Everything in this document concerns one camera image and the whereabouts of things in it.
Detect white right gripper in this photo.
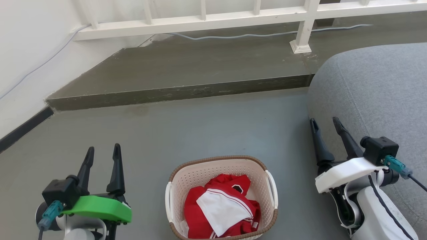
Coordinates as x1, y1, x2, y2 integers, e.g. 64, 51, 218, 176
309, 117, 389, 194

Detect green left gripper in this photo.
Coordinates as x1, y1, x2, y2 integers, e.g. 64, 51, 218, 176
62, 143, 132, 224

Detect cream perforated laundry basket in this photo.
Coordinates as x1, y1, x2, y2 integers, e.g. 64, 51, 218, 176
165, 155, 279, 240

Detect grey fabric sofa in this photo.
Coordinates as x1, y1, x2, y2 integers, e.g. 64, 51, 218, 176
307, 43, 427, 240

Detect black baseboard strip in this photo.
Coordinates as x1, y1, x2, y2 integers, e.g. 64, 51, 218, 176
0, 106, 54, 154

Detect red jersey garment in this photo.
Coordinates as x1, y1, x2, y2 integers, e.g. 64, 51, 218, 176
183, 174, 262, 239

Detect white garment with red trim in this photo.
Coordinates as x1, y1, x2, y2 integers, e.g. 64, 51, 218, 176
196, 189, 254, 237

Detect raised concrete step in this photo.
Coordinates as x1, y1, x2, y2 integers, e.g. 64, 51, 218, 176
45, 13, 427, 111

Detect white wooden railing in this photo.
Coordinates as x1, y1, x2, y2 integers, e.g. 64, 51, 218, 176
72, 0, 427, 54

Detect right camera cable teal plug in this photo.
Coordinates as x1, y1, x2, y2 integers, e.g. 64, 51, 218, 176
384, 155, 427, 193

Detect camera cable teal plug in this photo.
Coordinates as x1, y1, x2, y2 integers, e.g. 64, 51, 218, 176
37, 200, 64, 240
384, 155, 427, 193

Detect left camera cable teal plug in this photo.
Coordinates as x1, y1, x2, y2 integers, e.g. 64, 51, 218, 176
37, 200, 64, 240

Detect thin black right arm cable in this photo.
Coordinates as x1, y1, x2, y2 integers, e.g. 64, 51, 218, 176
368, 174, 416, 240

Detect thin grey floor cable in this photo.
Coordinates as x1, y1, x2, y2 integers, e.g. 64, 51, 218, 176
0, 23, 373, 100

